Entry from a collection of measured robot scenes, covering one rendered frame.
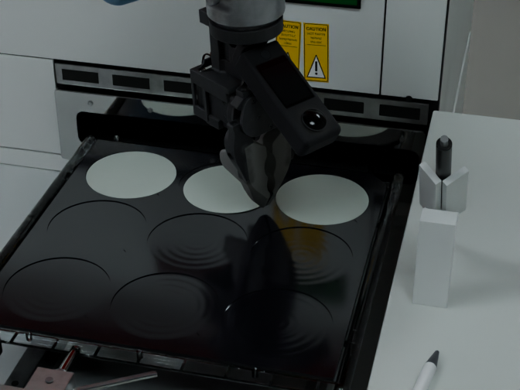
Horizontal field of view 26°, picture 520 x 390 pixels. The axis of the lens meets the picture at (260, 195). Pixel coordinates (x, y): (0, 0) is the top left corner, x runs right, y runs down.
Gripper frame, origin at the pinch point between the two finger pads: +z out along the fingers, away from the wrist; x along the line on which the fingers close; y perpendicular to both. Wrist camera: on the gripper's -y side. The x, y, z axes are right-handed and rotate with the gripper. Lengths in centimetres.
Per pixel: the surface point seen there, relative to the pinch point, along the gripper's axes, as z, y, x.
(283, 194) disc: 2.2, 1.9, -3.7
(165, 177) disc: 1.7, 13.0, 4.0
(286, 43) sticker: -10.2, 9.9, -11.8
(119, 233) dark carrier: 1.3, 7.4, 14.0
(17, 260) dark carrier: 0.6, 9.9, 24.4
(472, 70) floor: 100, 124, -186
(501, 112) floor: 100, 100, -171
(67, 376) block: -0.3, -8.7, 30.2
